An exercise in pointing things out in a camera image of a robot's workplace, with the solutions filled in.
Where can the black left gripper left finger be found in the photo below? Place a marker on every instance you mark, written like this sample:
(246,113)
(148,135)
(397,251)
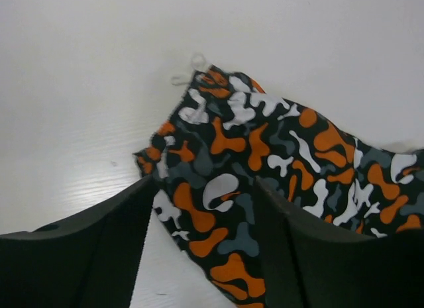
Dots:
(89,259)

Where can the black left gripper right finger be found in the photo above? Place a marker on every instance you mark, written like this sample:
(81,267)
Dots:
(307,262)

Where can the orange grey camouflage shorts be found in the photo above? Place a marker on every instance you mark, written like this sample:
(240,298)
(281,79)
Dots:
(226,132)

